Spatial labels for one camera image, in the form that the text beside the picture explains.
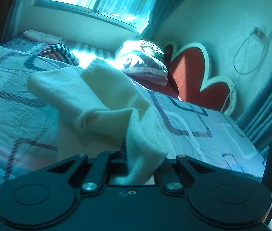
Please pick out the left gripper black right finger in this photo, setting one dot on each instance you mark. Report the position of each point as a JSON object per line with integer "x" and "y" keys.
{"x": 205, "y": 196}

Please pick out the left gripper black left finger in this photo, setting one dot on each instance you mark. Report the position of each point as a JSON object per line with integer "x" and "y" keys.
{"x": 67, "y": 194}

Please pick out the cream knitted sweater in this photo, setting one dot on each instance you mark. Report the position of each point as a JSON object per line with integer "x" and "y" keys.
{"x": 99, "y": 109}

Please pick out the patterned bed quilt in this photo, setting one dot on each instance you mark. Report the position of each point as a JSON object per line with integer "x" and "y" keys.
{"x": 50, "y": 111}

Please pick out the red heart headboard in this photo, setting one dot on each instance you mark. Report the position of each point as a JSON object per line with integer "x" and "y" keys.
{"x": 190, "y": 71}

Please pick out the striped folded garment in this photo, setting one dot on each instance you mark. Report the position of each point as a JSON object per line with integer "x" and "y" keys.
{"x": 60, "y": 52}

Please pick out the pink small pillow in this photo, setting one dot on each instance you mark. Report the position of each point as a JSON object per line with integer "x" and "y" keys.
{"x": 42, "y": 37}

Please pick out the striped grey pillow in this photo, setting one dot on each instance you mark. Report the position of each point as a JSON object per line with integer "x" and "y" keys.
{"x": 134, "y": 62}

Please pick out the left teal curtain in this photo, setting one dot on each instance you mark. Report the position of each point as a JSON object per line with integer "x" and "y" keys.
{"x": 13, "y": 21}

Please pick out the colourful folded cloth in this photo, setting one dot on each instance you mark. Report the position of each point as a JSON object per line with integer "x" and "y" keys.
{"x": 151, "y": 48}

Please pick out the right teal curtain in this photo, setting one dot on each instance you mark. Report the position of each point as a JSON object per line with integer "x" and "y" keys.
{"x": 160, "y": 11}

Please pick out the wall socket with charger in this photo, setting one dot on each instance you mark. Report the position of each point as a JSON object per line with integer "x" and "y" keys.
{"x": 257, "y": 33}

